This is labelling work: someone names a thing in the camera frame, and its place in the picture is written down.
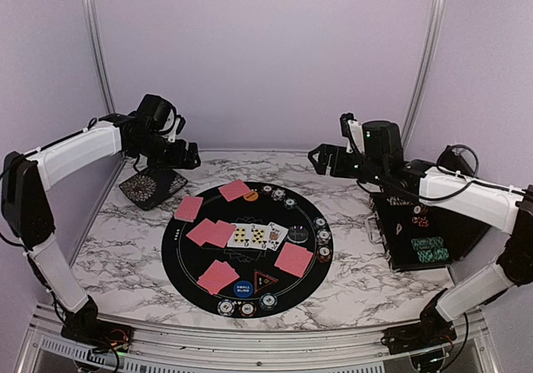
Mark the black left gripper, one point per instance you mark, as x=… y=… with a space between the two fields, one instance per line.
x=176 y=160

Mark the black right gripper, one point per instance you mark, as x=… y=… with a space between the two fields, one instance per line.
x=326 y=150

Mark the red playing card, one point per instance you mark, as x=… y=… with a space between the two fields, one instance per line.
x=292 y=248
x=217 y=272
x=213 y=290
x=233 y=190
x=245 y=193
x=205 y=232
x=294 y=264
x=221 y=233

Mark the black dealer button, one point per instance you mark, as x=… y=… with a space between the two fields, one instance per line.
x=298 y=234

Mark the orange big blind button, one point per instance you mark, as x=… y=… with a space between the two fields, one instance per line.
x=251 y=196

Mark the face-up playing card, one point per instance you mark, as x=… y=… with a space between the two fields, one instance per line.
x=276 y=235
x=241 y=237
x=258 y=236

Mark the red triangular all-in marker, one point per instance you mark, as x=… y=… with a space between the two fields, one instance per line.
x=263 y=281

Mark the blue small blind button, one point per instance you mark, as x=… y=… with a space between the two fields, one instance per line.
x=243 y=289

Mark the red playing card deck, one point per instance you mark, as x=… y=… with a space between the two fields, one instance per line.
x=188 y=208

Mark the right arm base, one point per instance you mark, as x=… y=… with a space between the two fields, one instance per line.
x=418 y=336

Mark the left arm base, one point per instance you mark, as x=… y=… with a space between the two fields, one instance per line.
x=86 y=327

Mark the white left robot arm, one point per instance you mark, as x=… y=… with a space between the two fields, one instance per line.
x=27 y=182

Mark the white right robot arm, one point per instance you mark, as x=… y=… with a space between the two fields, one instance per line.
x=505 y=208

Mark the black floral patterned pouch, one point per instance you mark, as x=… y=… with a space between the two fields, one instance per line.
x=151 y=187

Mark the black poker chip case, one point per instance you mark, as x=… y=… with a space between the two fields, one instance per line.
x=418 y=237

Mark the round black poker mat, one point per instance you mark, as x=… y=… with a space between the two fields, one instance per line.
x=184 y=261

